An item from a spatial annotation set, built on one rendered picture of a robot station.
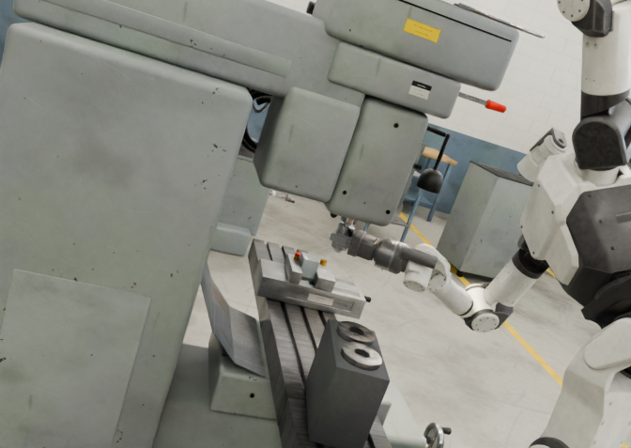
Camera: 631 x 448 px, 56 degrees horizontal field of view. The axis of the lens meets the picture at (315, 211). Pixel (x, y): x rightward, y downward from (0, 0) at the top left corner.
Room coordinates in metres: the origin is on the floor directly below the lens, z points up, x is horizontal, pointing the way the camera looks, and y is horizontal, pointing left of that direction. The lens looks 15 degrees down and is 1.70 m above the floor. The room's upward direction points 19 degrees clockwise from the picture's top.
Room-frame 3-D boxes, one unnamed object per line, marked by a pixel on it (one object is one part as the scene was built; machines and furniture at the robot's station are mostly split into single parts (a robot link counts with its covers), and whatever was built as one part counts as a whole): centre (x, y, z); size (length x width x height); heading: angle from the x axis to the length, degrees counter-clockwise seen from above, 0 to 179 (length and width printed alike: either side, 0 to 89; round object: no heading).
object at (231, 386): (1.60, -0.10, 0.79); 0.50 x 0.35 x 0.12; 106
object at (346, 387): (1.22, -0.19, 1.03); 0.22 x 0.12 x 0.20; 8
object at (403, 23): (1.60, -0.08, 1.81); 0.47 x 0.26 x 0.16; 106
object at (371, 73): (1.59, -0.05, 1.68); 0.34 x 0.24 x 0.10; 106
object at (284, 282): (1.83, -0.06, 0.98); 0.35 x 0.15 x 0.11; 104
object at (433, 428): (1.73, -0.58, 0.63); 0.16 x 0.12 x 0.12; 106
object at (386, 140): (1.60, -0.09, 1.47); 0.21 x 0.19 x 0.32; 16
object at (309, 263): (1.82, -0.03, 1.04); 0.06 x 0.05 x 0.06; 14
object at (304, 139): (1.55, 0.09, 1.47); 0.24 x 0.19 x 0.26; 16
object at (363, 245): (1.58, -0.19, 1.23); 0.13 x 0.12 x 0.10; 171
